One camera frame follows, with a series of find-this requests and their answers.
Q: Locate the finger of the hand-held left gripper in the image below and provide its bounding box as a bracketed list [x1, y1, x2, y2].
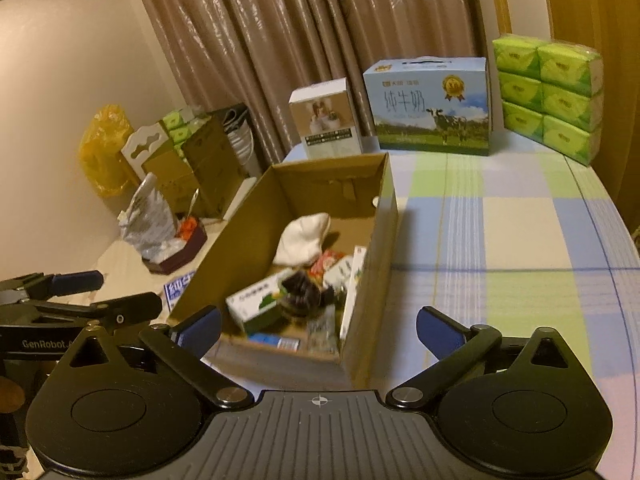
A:
[46, 270, 106, 298]
[86, 292, 164, 331]

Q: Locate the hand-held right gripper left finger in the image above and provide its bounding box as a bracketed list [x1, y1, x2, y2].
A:
[62, 305, 256, 411]

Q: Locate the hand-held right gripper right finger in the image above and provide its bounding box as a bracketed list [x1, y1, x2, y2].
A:
[386, 306, 576, 409]

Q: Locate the green and white medicine box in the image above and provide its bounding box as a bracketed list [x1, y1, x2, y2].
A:
[225, 267, 296, 336]

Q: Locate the clear box with blue label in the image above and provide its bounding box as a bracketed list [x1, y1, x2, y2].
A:
[247, 331, 302, 352]

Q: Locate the clear snack packet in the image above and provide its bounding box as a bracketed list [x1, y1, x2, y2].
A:
[306, 305, 337, 353]

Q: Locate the red snack packet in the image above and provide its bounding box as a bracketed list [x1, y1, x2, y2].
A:
[310, 251, 346, 278]

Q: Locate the white cloth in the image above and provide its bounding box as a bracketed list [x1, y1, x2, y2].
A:
[272, 212, 332, 267]

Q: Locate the person's left hand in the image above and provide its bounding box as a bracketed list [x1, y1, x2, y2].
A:
[0, 377, 27, 414]

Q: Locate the blue and white packet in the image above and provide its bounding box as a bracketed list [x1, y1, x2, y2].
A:
[164, 270, 197, 313]

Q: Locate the dark red tray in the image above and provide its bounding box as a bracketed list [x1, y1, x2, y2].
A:
[142, 217, 208, 275]

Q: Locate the crinkled silver plastic bag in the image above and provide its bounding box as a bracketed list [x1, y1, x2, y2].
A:
[118, 172, 177, 260]

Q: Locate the yellow plastic bag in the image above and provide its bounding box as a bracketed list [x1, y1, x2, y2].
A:
[79, 104, 135, 198]

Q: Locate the green tissue packs bundle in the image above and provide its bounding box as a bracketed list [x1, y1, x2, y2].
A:
[161, 109, 211, 156]

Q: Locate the black and white bag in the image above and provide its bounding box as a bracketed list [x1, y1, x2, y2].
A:
[220, 105, 263, 176]

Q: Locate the blue milk carton box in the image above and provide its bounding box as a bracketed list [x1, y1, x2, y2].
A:
[362, 56, 493, 157]

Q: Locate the small white photo box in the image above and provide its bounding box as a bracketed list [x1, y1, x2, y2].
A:
[288, 78, 365, 160]

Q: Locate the stack of green tissue packs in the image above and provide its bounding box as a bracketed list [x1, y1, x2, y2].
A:
[492, 35, 604, 167]

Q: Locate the brown curtain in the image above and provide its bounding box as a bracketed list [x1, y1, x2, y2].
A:
[127, 0, 488, 166]

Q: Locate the wooden slat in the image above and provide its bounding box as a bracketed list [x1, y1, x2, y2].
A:
[492, 0, 512, 37]

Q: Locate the wooden wardrobe panel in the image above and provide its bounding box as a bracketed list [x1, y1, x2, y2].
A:
[537, 0, 640, 196]

